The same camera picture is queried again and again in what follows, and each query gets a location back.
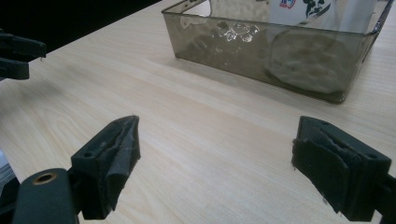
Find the white bottle with blue pump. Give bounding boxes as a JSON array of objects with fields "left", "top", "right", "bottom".
[{"left": 264, "top": 0, "right": 379, "bottom": 94}]

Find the smoky clear plastic box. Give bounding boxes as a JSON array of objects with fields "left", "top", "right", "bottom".
[{"left": 161, "top": 0, "right": 396, "bottom": 105}]

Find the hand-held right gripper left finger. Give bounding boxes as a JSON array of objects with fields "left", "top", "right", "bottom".
[{"left": 70, "top": 115, "right": 141, "bottom": 220}]

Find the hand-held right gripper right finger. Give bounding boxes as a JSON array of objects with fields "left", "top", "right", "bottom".
[{"left": 290, "top": 115, "right": 392, "bottom": 222}]

